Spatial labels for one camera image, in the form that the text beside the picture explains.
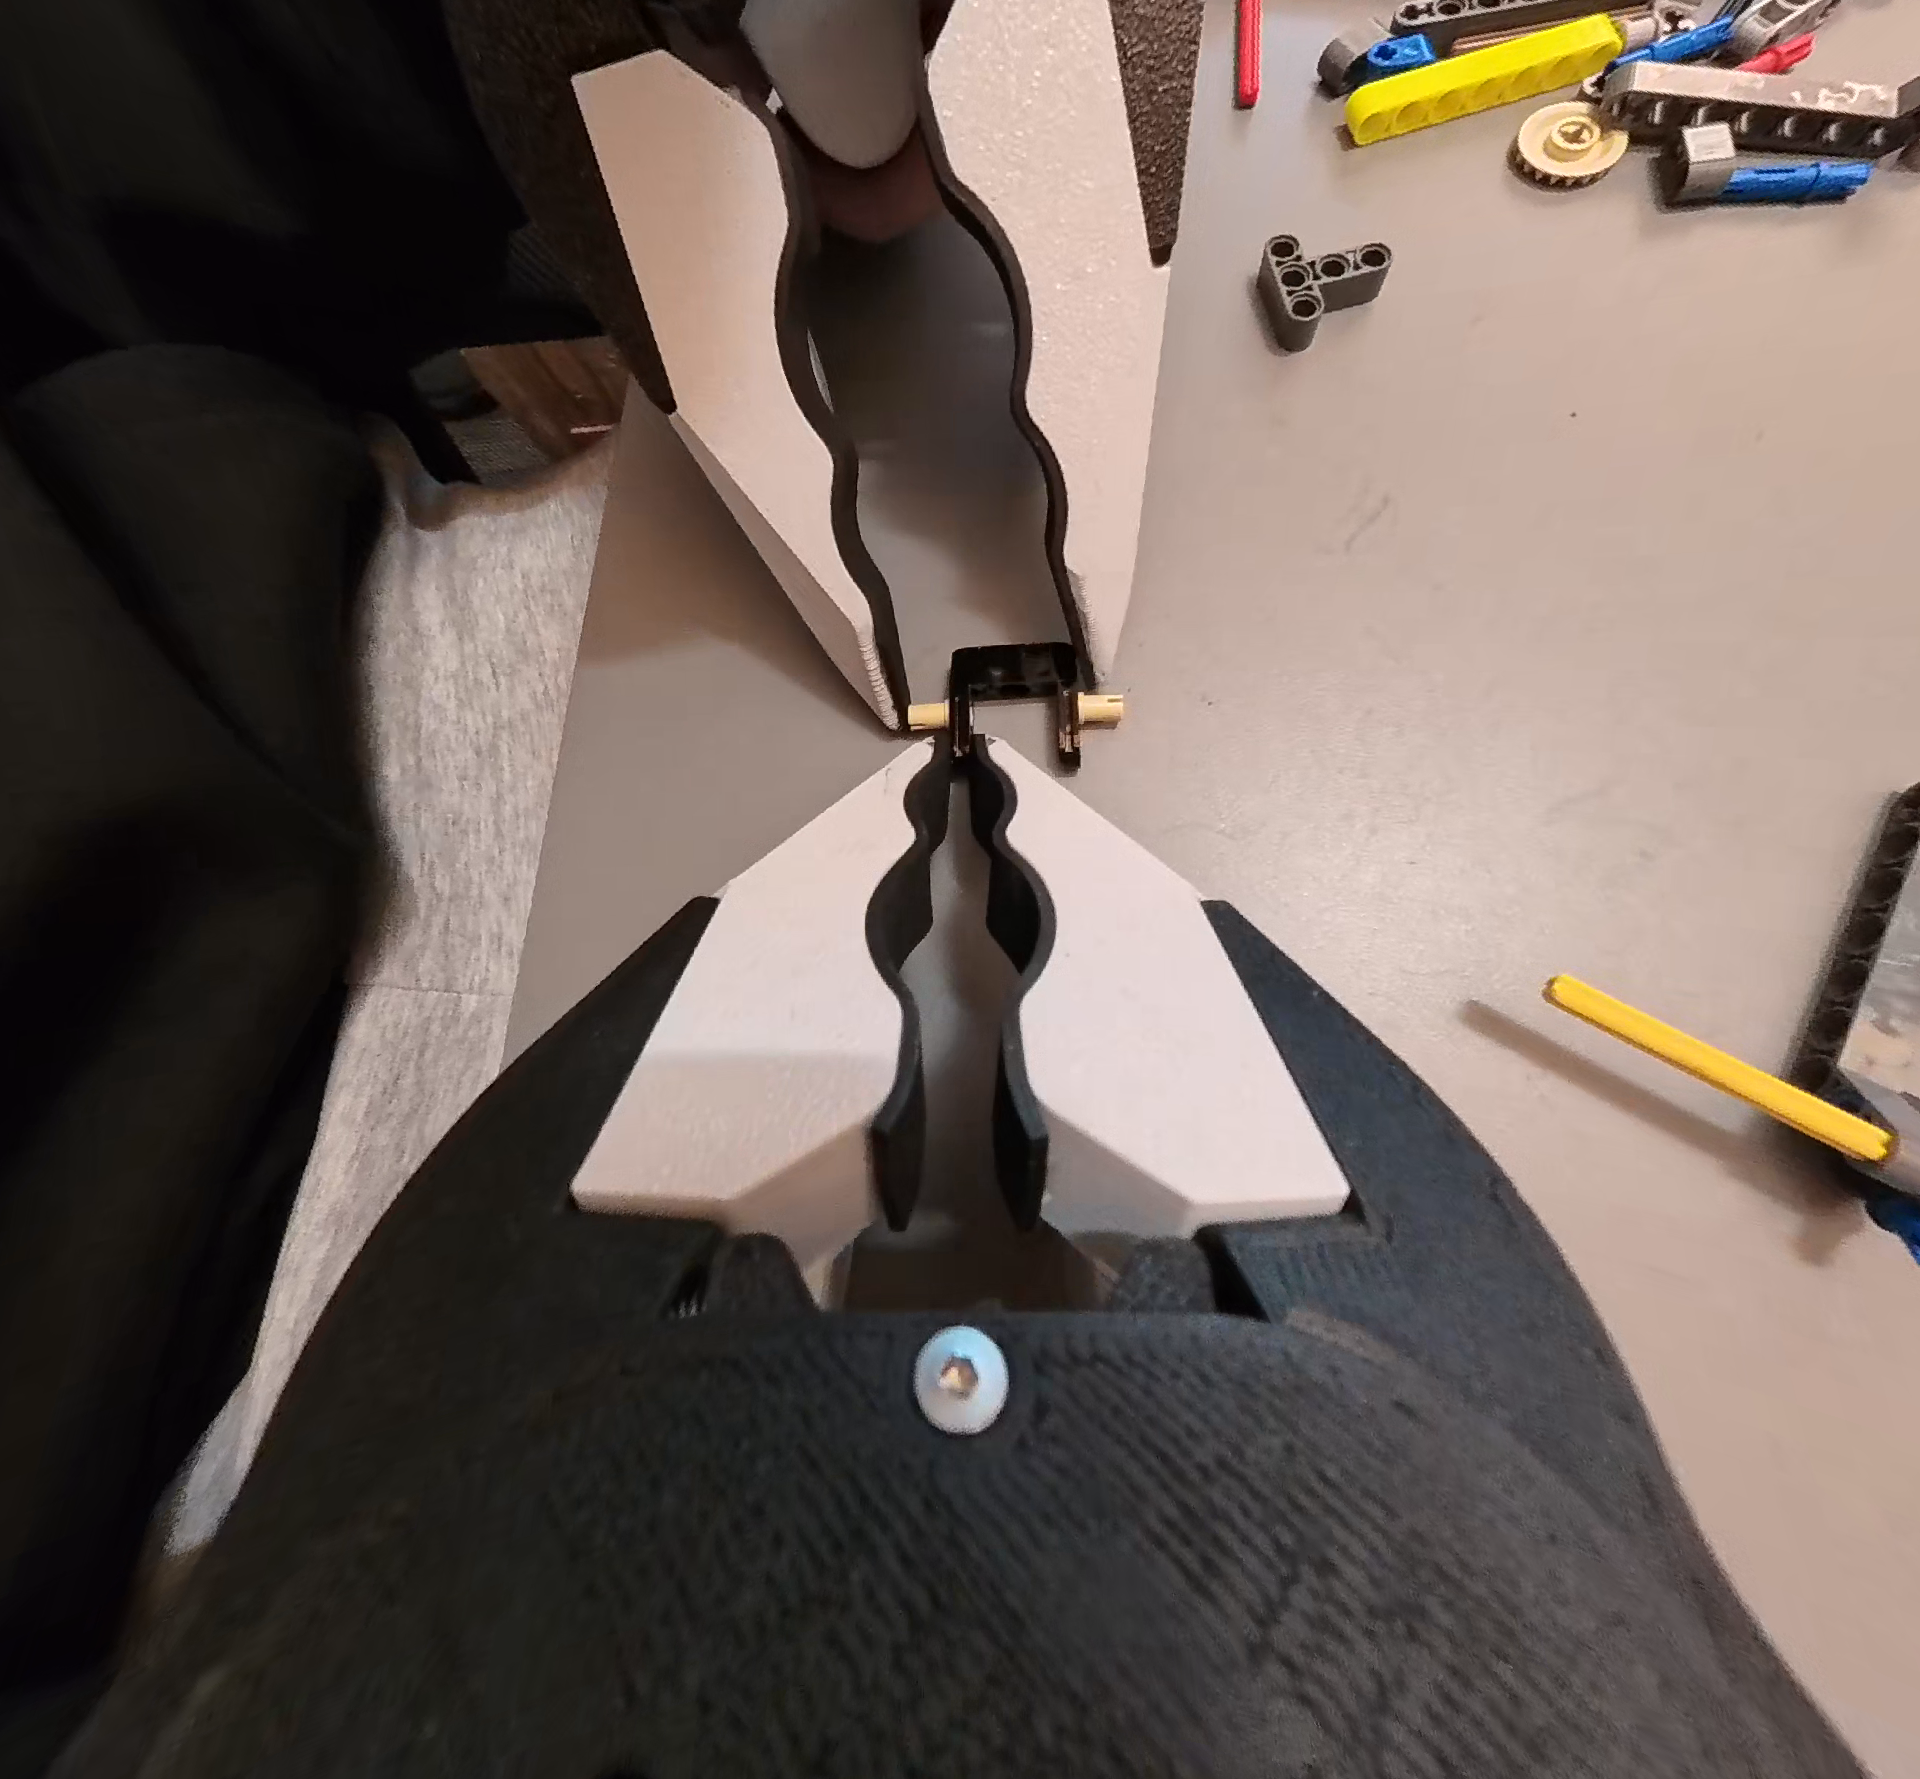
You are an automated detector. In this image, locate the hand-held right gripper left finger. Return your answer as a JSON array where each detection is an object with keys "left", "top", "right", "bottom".
[{"left": 567, "top": 734, "right": 962, "bottom": 1314}]

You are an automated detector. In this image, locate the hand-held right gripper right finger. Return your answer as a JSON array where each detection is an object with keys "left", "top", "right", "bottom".
[{"left": 963, "top": 734, "right": 1354, "bottom": 1308}]

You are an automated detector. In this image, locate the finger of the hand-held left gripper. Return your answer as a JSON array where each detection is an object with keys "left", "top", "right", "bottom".
[
  {"left": 569, "top": 46, "right": 914, "bottom": 731},
  {"left": 919, "top": 0, "right": 1175, "bottom": 679}
]

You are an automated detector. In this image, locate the black U-shaped lego piece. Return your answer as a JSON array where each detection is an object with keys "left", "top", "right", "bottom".
[{"left": 945, "top": 642, "right": 1089, "bottom": 776}]

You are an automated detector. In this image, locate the grey T-shaped lego beam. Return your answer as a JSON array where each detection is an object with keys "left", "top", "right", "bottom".
[{"left": 1256, "top": 233, "right": 1398, "bottom": 352}]

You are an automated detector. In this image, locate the pile of mixed lego pieces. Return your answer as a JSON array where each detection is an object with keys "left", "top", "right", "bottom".
[{"left": 1206, "top": 0, "right": 1920, "bottom": 209}]

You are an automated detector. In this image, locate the wooden cabinet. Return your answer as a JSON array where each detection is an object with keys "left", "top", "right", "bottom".
[{"left": 456, "top": 337, "right": 631, "bottom": 461}]

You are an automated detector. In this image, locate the grey beam yellow axle assembly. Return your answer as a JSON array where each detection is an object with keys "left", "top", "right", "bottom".
[{"left": 1546, "top": 781, "right": 1920, "bottom": 1262}]

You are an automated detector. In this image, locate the person's black clothing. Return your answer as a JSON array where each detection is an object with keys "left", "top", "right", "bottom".
[{"left": 0, "top": 0, "right": 648, "bottom": 1779}]

